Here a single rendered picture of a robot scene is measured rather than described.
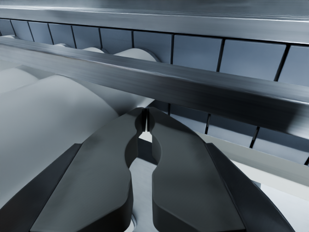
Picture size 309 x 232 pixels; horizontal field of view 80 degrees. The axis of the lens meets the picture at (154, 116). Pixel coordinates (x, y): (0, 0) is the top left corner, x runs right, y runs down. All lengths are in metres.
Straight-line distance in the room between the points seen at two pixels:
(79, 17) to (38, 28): 0.07
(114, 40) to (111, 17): 0.02
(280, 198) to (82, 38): 0.29
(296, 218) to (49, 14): 0.37
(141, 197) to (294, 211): 0.20
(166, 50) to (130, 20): 0.04
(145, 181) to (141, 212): 0.09
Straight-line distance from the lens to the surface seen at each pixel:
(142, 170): 0.26
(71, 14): 0.23
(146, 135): 0.16
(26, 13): 0.29
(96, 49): 0.20
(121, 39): 0.19
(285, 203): 0.29
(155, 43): 0.17
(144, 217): 0.36
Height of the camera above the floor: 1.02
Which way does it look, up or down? 47 degrees down
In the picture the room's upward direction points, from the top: 134 degrees counter-clockwise
